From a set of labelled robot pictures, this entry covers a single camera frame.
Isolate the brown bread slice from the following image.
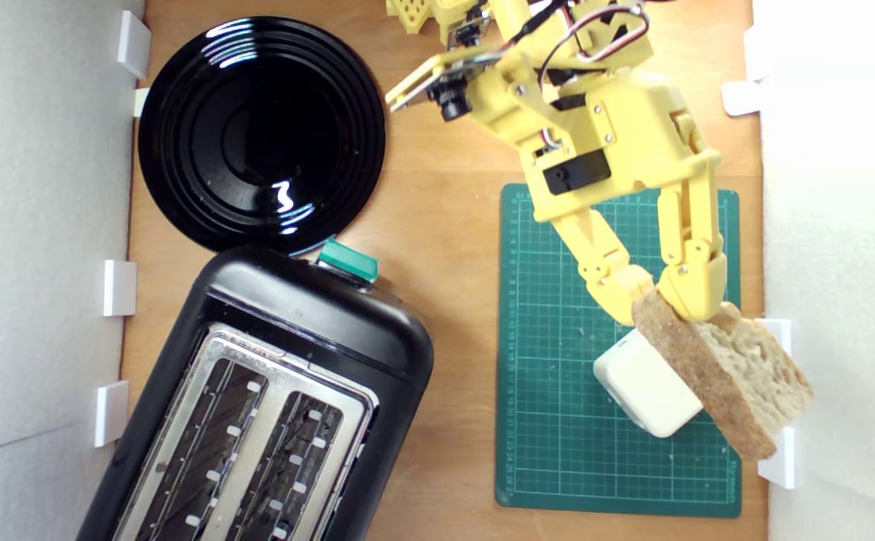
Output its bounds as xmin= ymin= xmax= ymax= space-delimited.
xmin=631 ymin=288 xmax=815 ymax=461

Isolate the green toaster lever knob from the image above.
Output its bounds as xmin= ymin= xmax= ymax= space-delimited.
xmin=317 ymin=237 xmax=379 ymax=285

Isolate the black two-slot toaster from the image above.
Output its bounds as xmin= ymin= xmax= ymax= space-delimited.
xmin=77 ymin=246 xmax=435 ymax=541

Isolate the green cutting mat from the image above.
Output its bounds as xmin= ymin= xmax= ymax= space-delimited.
xmin=495 ymin=183 xmax=742 ymax=519

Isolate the white block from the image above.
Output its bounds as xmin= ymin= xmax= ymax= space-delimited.
xmin=593 ymin=328 xmax=705 ymax=439

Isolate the black plate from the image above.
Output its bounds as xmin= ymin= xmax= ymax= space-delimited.
xmin=138 ymin=17 xmax=387 ymax=255

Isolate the black camera cable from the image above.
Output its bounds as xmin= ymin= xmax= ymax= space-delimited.
xmin=482 ymin=0 xmax=656 ymax=65

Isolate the gripper camera on yellow mount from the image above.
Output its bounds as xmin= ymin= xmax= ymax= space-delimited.
xmin=385 ymin=47 xmax=505 ymax=122

